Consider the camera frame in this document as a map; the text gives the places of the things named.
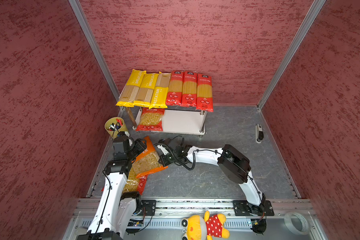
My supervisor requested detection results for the yellow plush toy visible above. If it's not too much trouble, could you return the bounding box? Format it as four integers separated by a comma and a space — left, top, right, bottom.
181, 211, 230, 240

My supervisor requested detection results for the red spaghetti pack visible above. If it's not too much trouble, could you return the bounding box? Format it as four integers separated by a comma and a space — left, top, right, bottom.
166, 71, 184, 106
197, 74, 214, 112
181, 71, 198, 107

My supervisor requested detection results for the clear tape roll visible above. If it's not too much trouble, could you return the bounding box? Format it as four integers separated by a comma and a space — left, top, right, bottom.
284, 212, 311, 236

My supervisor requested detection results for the small white black device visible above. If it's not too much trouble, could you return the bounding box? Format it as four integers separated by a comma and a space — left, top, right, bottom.
256, 124, 264, 144

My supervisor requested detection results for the orange macaroni bag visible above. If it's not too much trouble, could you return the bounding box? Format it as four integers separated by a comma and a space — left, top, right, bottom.
132, 136, 168, 178

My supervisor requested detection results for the red macaroni bag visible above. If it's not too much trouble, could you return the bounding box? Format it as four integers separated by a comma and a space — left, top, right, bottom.
123, 175, 147, 195
137, 108, 165, 132

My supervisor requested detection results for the right aluminium corner post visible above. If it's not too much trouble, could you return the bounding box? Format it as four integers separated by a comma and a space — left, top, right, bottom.
257, 0, 326, 112

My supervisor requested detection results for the yellow pen cup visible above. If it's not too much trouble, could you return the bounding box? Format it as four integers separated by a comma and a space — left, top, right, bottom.
105, 117, 130, 139

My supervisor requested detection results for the left aluminium corner post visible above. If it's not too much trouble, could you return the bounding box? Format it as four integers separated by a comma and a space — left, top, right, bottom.
69, 0, 120, 100

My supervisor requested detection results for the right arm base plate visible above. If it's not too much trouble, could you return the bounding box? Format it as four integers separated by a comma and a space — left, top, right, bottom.
233, 200, 275, 217

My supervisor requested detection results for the white two-tier shelf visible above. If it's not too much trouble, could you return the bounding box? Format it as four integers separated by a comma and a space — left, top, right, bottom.
121, 105, 208, 136

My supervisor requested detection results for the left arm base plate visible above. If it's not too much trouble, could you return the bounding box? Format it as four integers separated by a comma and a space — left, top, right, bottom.
133, 200, 157, 217

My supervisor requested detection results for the aluminium corner post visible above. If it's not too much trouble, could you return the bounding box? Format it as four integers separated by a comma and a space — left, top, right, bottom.
69, 0, 120, 100
257, 0, 326, 112

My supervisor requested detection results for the yellow spaghetti pack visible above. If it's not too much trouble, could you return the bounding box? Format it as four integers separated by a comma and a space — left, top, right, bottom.
149, 73, 171, 109
134, 73, 159, 108
117, 70, 147, 108

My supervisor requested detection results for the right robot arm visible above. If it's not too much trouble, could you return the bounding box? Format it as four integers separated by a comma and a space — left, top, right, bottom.
154, 139, 266, 217

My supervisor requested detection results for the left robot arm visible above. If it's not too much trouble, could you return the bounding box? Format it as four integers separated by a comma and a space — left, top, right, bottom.
76, 136, 147, 240

